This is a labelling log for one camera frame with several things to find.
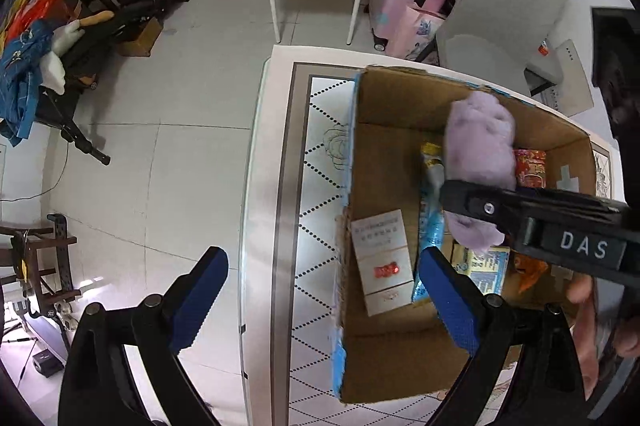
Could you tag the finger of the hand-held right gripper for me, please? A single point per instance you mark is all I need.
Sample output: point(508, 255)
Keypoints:
point(480, 206)

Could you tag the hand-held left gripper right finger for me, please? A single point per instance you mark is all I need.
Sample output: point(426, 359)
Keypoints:
point(450, 301)

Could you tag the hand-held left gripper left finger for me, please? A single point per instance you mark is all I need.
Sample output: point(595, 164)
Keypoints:
point(200, 301)

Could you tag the white and blue carton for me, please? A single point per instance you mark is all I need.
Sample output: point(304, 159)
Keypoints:
point(482, 266)

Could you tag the long blue packet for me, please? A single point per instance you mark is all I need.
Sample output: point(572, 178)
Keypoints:
point(430, 216)

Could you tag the orange snack packet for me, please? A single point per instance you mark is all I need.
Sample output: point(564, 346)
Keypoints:
point(530, 271)

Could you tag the red snack packet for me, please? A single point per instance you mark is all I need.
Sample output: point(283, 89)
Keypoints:
point(530, 168)

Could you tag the purple plush toy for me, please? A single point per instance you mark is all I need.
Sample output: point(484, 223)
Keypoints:
point(480, 135)

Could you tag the white card booklet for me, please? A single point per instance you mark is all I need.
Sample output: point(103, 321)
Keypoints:
point(382, 256)

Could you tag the person's right hand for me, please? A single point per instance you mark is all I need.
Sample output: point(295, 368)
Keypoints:
point(585, 346)

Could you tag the dark wooden chair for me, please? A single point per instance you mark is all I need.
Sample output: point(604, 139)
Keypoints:
point(55, 256)

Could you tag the white board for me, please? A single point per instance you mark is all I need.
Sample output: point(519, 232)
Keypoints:
point(572, 75)

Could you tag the small black floor device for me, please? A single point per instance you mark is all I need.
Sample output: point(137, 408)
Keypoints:
point(47, 363)

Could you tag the pink printed bag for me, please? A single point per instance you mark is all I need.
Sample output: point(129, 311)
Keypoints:
point(425, 33)

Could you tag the small brown cardboard box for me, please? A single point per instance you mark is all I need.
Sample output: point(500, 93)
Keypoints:
point(142, 38)

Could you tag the blue jacket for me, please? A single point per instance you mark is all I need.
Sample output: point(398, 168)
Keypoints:
point(22, 75)

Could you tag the black folding stand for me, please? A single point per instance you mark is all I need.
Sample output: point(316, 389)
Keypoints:
point(125, 13)

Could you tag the red cloth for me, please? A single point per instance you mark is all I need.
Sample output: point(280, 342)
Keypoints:
point(45, 0)

